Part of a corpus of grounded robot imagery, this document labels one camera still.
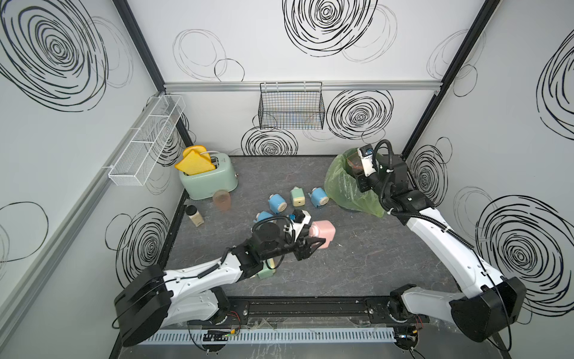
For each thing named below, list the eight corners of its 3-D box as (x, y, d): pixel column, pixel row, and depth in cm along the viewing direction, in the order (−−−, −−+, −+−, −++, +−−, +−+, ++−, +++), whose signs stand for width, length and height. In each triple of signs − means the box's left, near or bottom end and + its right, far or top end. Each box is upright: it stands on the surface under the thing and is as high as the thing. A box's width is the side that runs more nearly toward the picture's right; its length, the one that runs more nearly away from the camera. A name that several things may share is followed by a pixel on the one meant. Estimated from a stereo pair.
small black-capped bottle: (188, 216, 99) (180, 205, 93) (196, 210, 101) (190, 199, 95) (197, 228, 95) (190, 218, 89) (206, 222, 97) (200, 211, 91)
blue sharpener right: (316, 211, 100) (318, 201, 95) (309, 198, 105) (310, 188, 99) (326, 207, 102) (328, 197, 96) (318, 194, 106) (320, 184, 100)
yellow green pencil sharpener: (293, 207, 100) (293, 200, 96) (290, 194, 104) (290, 187, 100) (304, 205, 100) (305, 199, 96) (301, 192, 105) (302, 185, 101)
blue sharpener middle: (277, 216, 98) (276, 209, 93) (267, 205, 102) (266, 198, 97) (287, 209, 100) (287, 202, 96) (277, 198, 104) (276, 191, 100)
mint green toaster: (199, 212, 100) (187, 192, 88) (186, 195, 106) (174, 174, 94) (242, 185, 110) (236, 164, 98) (228, 171, 116) (221, 150, 104)
